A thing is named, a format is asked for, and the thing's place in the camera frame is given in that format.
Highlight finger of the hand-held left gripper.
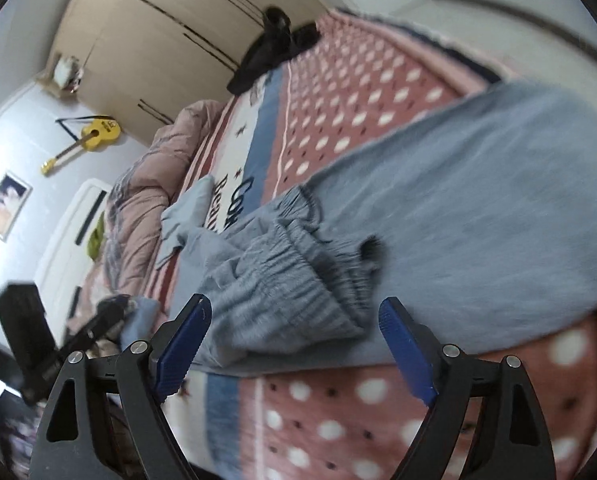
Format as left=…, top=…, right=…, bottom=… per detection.
left=57, top=299, right=128, bottom=357

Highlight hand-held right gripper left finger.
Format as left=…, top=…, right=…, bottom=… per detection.
left=28, top=294, right=212, bottom=480

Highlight cardboard box with white item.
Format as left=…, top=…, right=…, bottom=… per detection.
left=38, top=52, right=86, bottom=98

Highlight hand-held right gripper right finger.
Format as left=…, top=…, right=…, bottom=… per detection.
left=379, top=297, right=572, bottom=480

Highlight yellow guitar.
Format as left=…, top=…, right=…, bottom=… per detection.
left=40, top=114, right=122, bottom=176

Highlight grey-blue pants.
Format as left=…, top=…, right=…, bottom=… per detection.
left=121, top=77, right=597, bottom=378

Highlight green cloth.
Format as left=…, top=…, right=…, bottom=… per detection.
left=87, top=212, right=107, bottom=261

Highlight pink quilt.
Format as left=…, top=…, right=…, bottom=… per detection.
left=101, top=100, right=229, bottom=306

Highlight black clothing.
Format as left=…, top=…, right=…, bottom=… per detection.
left=227, top=6, right=322, bottom=95

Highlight beige wooden wardrobe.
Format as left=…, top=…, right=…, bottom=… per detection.
left=48, top=0, right=329, bottom=148

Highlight wall poster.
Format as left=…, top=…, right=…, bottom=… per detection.
left=0, top=172, right=33, bottom=243

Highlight dark shelf with items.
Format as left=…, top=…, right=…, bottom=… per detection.
left=0, top=330, right=46, bottom=463

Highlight pink polka-dot printed blanket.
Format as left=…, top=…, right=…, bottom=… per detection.
left=138, top=7, right=597, bottom=480

